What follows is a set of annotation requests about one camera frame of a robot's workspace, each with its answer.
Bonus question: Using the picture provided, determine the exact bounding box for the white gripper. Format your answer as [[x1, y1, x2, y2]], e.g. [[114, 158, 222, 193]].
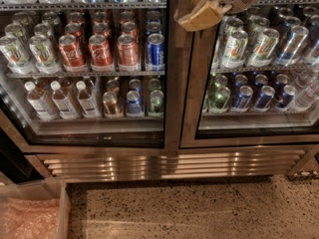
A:
[[175, 0, 259, 32]]

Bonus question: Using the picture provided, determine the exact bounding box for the fridge glass door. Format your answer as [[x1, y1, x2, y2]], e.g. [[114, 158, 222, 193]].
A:
[[181, 0, 319, 147], [0, 0, 190, 154]]

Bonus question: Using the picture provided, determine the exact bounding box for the right fridge left 7up can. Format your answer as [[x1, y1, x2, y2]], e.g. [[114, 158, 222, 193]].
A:
[[221, 30, 248, 68]]

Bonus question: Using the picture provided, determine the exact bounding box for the fridge 7up can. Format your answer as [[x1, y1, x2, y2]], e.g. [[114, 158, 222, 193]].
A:
[[221, 30, 248, 68], [246, 28, 280, 67]]

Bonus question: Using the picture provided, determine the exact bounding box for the right fridge tall blue can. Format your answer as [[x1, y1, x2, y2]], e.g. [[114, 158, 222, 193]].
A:
[[274, 25, 309, 66]]

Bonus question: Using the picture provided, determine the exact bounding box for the right fridge green can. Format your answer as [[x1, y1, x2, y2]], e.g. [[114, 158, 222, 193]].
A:
[[208, 87, 230, 113]]

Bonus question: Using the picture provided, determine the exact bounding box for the right fridge left blue can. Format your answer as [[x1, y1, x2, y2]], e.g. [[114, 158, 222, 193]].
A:
[[231, 86, 253, 112]]

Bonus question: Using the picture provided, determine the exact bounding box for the right fridge water bottle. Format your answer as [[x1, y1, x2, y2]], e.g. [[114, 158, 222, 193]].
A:
[[295, 80, 319, 112]]

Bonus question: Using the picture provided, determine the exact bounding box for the steel fridge bottom grille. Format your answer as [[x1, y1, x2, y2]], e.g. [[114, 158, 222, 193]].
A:
[[26, 144, 312, 183]]

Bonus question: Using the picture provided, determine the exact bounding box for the front blue pepsi can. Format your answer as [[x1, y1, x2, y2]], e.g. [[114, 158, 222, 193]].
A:
[[146, 33, 164, 71]]

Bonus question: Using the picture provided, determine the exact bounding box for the front right red cola can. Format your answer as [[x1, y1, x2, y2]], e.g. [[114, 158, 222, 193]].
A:
[[117, 34, 141, 72]]

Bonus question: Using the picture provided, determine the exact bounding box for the red cola can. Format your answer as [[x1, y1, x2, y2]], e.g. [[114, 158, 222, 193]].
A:
[[117, 34, 141, 72], [59, 35, 88, 73], [88, 34, 115, 72]]

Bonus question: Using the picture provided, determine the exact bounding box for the green soda can lower shelf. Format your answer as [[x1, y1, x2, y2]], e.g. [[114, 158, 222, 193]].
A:
[[149, 90, 163, 117]]

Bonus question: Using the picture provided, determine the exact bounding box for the front middle red cola can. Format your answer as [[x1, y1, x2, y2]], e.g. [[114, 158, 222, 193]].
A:
[[88, 34, 115, 72]]

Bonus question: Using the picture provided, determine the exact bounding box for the blue soda can lower shelf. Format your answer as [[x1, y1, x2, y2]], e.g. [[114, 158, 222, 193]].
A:
[[127, 91, 144, 117]]

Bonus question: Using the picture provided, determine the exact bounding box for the brown soda can lower shelf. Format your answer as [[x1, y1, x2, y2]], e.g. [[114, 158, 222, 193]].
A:
[[103, 92, 123, 119]]

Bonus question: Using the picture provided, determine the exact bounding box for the front left red cola can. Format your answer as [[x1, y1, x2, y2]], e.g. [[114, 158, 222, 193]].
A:
[[59, 35, 88, 73]]

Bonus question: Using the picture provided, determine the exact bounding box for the middle water bottle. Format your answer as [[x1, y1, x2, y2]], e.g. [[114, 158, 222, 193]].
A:
[[51, 81, 79, 120]]

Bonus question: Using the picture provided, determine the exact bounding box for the left water bottle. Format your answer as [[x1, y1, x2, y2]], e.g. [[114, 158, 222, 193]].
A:
[[24, 82, 58, 120]]

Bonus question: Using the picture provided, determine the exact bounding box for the front left 7up can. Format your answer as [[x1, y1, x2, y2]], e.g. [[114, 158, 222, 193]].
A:
[[0, 35, 33, 75]]

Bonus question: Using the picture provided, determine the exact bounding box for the clear plastic bin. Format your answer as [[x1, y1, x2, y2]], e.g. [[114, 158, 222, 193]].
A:
[[0, 178, 71, 239]]

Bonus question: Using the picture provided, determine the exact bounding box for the pink bubble wrap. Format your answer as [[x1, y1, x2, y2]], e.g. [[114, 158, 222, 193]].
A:
[[0, 198, 60, 239]]

